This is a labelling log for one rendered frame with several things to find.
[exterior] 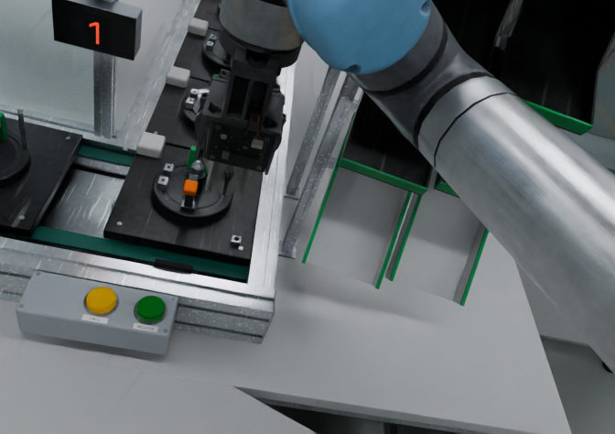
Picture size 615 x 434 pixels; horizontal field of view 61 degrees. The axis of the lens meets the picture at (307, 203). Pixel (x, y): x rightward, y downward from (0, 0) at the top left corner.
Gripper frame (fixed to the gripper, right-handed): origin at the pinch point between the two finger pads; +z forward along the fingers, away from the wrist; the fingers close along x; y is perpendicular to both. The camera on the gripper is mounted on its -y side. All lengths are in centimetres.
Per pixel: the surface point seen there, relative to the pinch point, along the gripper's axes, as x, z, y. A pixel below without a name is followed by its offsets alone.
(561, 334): 140, 103, -67
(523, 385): 62, 37, -3
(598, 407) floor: 164, 123, -50
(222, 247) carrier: 2.1, 26.3, -12.0
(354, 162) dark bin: 16.9, 2.4, -12.1
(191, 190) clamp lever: -4.7, 16.6, -13.9
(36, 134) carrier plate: -34, 26, -29
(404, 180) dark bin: 24.3, 2.4, -10.8
